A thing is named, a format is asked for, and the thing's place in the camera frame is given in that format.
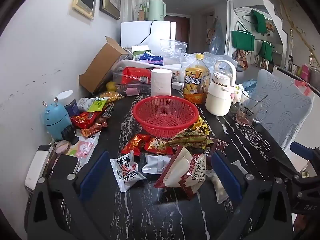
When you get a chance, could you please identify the brown red snack packet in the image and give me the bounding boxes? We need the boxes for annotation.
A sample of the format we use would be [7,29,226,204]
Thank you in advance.
[96,109,112,126]

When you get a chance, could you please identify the white fridge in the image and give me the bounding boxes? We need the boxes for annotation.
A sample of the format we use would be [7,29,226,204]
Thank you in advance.
[120,20,176,55]

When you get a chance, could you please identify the white packet with green label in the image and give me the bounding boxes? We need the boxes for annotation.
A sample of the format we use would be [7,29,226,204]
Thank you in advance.
[77,97,110,113]

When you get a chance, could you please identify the clear plastic bag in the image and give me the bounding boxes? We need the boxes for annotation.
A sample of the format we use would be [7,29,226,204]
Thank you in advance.
[203,52,238,67]

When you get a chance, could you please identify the black power cable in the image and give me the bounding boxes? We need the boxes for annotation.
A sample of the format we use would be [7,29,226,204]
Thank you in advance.
[139,20,154,45]

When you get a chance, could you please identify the pink box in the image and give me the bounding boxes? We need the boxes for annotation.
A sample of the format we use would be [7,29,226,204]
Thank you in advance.
[301,64,310,82]

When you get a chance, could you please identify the cream jug with handle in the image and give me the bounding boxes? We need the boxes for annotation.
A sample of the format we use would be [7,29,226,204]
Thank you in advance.
[205,60,237,116]

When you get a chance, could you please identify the white smiley plush toy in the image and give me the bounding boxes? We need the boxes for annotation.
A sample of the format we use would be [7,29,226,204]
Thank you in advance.
[231,84,245,104]

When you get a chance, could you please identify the clear plastic container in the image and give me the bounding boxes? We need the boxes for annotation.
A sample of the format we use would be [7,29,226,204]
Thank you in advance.
[112,66,153,97]

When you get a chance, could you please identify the chair with grey leaf cover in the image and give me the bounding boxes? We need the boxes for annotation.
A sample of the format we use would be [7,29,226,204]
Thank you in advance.
[252,69,313,150]

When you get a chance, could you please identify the blue robot-shaped humidifier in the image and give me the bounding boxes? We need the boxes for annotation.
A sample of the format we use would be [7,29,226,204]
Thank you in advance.
[42,97,73,140]

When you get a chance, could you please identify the red packet with gold symbol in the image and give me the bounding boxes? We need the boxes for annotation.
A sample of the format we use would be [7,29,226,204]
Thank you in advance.
[121,134,151,157]

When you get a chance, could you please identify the clear zip bag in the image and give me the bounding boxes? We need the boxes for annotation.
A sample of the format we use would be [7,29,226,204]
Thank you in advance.
[160,39,188,65]

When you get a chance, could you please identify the yellow black snack packet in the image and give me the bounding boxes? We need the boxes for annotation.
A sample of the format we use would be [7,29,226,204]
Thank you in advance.
[191,116,210,137]

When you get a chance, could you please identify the wall intercom panel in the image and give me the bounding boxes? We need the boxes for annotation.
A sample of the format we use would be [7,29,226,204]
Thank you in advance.
[72,0,97,20]

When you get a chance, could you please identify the blue wipes pack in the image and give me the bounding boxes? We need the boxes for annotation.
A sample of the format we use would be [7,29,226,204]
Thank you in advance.
[139,52,164,66]

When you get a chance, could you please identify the open cardboard box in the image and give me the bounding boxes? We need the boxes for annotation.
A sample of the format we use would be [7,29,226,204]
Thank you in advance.
[79,36,129,94]

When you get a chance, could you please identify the pink white flat packet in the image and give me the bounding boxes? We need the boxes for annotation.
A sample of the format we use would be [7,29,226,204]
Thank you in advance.
[54,130,100,165]

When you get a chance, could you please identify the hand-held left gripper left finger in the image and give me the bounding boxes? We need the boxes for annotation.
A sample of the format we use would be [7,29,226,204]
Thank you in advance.
[25,151,130,240]

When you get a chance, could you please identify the white packet red black print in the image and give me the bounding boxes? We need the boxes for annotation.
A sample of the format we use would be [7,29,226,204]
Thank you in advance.
[110,151,147,193]

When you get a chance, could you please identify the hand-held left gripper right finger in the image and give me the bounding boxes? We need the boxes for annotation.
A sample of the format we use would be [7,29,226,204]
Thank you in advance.
[211,151,293,240]

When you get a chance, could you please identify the patterned tote bag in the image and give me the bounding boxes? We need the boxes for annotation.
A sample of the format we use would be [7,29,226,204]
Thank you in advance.
[232,50,250,72]

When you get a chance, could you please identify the dark jar with white lid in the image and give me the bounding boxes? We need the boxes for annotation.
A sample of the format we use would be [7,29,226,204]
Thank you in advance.
[55,90,80,117]

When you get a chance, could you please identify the large white dark-red bag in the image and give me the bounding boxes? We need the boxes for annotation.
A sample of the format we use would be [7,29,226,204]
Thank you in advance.
[154,146,207,200]

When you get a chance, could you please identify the orange tea drink bottle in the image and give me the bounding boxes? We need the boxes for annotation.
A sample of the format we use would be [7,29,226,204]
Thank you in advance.
[183,53,211,105]

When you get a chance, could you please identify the white toilet paper roll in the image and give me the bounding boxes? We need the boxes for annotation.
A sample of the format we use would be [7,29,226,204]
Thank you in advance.
[151,68,172,97]

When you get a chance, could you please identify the green white carton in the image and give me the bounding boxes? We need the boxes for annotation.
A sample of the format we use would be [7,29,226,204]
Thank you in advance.
[132,45,150,62]

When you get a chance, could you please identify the red plastic basket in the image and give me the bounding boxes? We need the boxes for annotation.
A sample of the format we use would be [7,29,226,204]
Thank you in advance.
[132,95,200,139]

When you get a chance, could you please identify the yellow grain packet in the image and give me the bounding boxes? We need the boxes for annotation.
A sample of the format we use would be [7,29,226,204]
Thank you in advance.
[99,91,125,103]

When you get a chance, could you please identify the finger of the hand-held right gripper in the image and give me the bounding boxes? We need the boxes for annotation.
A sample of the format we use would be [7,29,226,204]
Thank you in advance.
[290,141,320,163]
[271,155,320,180]

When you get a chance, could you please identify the red snack bag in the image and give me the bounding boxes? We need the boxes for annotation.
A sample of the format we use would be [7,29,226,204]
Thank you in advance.
[122,67,152,85]

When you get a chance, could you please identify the pale green electric kettle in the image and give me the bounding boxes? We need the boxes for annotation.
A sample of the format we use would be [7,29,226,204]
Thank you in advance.
[149,0,167,21]

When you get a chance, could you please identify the orange red snack packet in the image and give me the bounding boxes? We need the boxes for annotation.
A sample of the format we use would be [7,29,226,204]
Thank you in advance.
[81,122,108,137]

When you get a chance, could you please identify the brown door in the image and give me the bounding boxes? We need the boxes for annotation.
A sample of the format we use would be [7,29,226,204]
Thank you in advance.
[164,16,190,53]

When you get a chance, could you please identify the clear glass mug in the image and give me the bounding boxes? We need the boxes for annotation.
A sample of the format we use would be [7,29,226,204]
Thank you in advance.
[235,90,268,127]

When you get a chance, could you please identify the large green tote bag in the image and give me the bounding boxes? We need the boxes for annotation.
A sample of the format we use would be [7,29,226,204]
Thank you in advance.
[231,21,255,53]

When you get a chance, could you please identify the silver white snack packet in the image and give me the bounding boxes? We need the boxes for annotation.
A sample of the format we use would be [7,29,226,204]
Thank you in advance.
[141,154,173,174]

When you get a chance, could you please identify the dark brown snack packet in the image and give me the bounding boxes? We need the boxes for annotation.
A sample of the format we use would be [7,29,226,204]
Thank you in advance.
[207,137,229,155]

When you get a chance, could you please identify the red cartoon figure snack packet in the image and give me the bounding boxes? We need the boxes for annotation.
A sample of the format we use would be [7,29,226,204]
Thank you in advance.
[144,137,174,155]

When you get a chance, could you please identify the red gold patterned snack packet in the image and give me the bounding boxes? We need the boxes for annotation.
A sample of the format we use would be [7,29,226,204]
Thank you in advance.
[70,111,104,130]

